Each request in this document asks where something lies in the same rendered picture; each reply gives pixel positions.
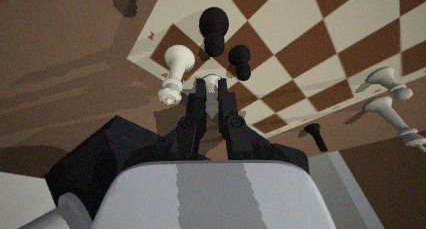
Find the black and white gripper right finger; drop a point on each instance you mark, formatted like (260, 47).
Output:
(243, 143)

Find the brown and cream chessboard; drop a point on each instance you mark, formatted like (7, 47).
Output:
(309, 58)

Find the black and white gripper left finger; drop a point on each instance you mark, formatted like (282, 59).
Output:
(182, 143)

